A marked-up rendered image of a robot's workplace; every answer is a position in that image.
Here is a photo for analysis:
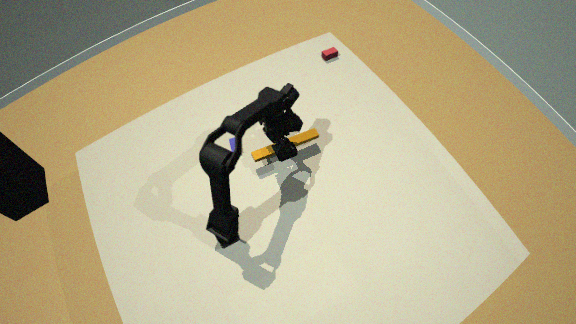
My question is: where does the yellow bar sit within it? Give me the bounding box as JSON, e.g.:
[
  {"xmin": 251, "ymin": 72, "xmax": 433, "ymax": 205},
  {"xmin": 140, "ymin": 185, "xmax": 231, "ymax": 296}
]
[{"xmin": 251, "ymin": 128, "xmax": 319, "ymax": 163}]

